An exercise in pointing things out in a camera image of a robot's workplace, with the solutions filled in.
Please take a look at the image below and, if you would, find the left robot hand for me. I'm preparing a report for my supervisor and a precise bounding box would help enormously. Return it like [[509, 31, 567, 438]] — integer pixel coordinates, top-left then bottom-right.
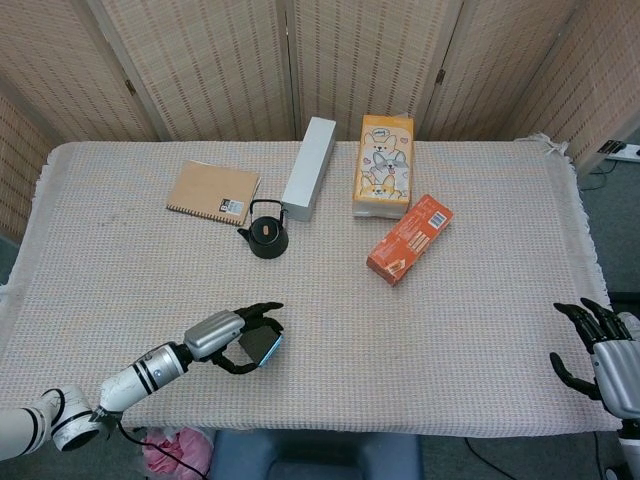
[[183, 301, 285, 376]]

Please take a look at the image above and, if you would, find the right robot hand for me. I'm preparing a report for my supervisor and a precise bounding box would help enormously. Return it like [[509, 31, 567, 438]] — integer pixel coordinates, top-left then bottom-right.
[[549, 297, 640, 421]]

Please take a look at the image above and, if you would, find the black smartphone with blue edge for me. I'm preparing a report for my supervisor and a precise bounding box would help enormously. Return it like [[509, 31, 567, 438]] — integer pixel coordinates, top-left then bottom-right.
[[237, 326, 285, 370]]

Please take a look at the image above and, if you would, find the woven checkered tablecloth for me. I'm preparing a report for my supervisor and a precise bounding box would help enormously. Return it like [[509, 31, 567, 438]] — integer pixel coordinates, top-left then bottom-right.
[[0, 131, 624, 434]]

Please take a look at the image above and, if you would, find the pink plastic bag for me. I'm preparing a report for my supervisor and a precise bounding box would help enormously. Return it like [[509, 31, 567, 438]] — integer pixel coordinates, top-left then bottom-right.
[[141, 426, 216, 480]]

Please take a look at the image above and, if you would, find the brown spiral notebook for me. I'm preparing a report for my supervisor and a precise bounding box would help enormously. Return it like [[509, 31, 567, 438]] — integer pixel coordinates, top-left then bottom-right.
[[165, 159, 263, 228]]

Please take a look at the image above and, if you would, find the blue grey chair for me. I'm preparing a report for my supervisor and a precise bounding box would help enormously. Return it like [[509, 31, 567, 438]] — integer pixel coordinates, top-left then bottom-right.
[[209, 429, 425, 480]]

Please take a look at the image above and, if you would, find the long grey rectangular box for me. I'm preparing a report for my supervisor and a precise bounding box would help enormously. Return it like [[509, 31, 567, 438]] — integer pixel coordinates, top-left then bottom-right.
[[281, 116, 337, 222]]

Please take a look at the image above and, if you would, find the white power strip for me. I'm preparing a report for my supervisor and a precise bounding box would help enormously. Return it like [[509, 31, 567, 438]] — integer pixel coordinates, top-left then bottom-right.
[[601, 140, 640, 162]]

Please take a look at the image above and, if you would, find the orange cardboard box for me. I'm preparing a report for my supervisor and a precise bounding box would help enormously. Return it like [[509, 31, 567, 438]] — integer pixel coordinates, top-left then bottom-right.
[[366, 194, 455, 288]]

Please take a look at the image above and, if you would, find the corgi print tissue pack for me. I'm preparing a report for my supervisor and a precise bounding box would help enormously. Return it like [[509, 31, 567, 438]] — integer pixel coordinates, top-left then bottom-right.
[[352, 114, 416, 221]]

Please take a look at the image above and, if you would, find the woven bamboo folding screen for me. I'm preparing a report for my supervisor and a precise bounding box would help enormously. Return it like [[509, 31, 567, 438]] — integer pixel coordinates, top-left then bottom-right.
[[0, 0, 640, 246]]

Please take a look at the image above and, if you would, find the black teapot with handle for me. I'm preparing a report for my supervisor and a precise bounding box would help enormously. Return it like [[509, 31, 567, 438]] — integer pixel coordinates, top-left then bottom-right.
[[236, 198, 290, 260]]

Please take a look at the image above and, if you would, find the black cable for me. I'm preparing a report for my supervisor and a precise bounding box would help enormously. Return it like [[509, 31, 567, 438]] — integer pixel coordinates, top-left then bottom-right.
[[115, 422, 214, 480]]

